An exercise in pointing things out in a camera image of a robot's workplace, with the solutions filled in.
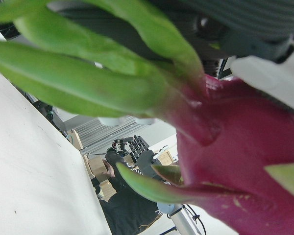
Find left robot hand white fingers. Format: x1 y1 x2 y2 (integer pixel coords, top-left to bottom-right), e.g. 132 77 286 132
48 0 294 116

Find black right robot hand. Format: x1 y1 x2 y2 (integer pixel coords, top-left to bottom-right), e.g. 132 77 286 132
111 135 162 181

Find pink dragon fruit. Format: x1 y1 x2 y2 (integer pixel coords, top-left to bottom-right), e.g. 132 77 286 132
0 0 294 235

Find large cardboard box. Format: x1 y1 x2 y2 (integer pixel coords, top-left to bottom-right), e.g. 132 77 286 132
88 156 109 182

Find small cardboard box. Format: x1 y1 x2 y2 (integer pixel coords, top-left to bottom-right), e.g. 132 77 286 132
100 180 117 201

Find person in black jacket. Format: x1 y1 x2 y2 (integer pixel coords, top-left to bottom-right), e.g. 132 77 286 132
92 146 179 235

